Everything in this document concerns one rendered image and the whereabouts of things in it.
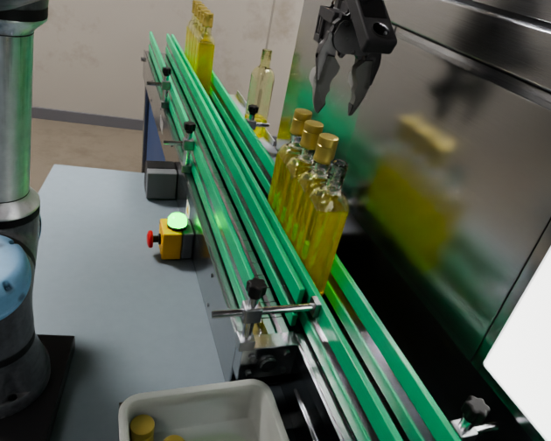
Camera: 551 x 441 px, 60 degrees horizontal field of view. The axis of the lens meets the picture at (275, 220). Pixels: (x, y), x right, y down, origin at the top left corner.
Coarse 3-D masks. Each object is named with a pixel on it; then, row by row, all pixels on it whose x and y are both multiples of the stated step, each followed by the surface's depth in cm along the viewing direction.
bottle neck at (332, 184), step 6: (336, 162) 77; (342, 162) 77; (330, 168) 76; (336, 168) 76; (342, 168) 75; (330, 174) 77; (336, 174) 76; (342, 174) 76; (330, 180) 77; (336, 180) 76; (342, 180) 77; (324, 186) 78; (330, 186) 77; (336, 186) 77; (336, 192) 78
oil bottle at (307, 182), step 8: (304, 176) 83; (312, 176) 82; (296, 184) 86; (304, 184) 83; (312, 184) 82; (320, 184) 82; (296, 192) 86; (304, 192) 82; (296, 200) 86; (304, 200) 83; (296, 208) 86; (304, 208) 83; (296, 216) 86; (288, 224) 90; (296, 224) 86; (288, 232) 90; (296, 232) 86; (296, 240) 87
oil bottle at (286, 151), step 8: (288, 144) 93; (280, 152) 93; (288, 152) 91; (296, 152) 91; (280, 160) 93; (288, 160) 91; (280, 168) 93; (272, 176) 97; (280, 176) 93; (272, 184) 97; (280, 184) 93; (272, 192) 97; (272, 200) 97; (272, 208) 97
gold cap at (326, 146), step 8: (320, 136) 79; (328, 136) 80; (336, 136) 80; (320, 144) 80; (328, 144) 79; (336, 144) 80; (320, 152) 80; (328, 152) 80; (320, 160) 80; (328, 160) 80
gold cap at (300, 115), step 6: (300, 108) 90; (294, 114) 89; (300, 114) 88; (306, 114) 88; (294, 120) 89; (300, 120) 88; (306, 120) 88; (294, 126) 90; (300, 126) 89; (294, 132) 90; (300, 132) 90
